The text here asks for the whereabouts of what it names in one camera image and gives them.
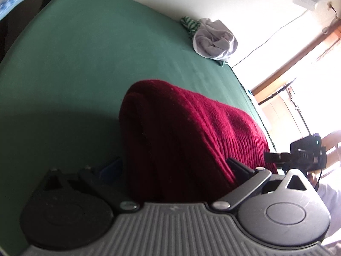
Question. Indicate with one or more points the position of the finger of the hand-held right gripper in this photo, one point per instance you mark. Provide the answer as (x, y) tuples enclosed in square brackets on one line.
[(274, 156)]

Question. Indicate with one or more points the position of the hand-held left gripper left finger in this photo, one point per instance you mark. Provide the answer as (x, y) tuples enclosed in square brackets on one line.
[(112, 168)]

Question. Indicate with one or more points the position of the wooden window frame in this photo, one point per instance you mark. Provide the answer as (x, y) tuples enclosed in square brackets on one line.
[(293, 66)]

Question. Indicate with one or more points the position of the person's right hand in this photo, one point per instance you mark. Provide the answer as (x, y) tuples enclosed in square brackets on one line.
[(313, 180)]

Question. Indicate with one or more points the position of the green striped garment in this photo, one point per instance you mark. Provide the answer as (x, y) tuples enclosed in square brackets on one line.
[(189, 24)]

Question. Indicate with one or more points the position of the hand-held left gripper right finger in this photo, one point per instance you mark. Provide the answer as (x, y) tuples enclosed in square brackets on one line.
[(241, 169)]

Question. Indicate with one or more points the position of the black crate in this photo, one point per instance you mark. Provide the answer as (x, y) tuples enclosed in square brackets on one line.
[(5, 37)]

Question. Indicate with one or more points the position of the dark red knit sweater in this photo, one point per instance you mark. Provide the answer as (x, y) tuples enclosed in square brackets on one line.
[(186, 128)]

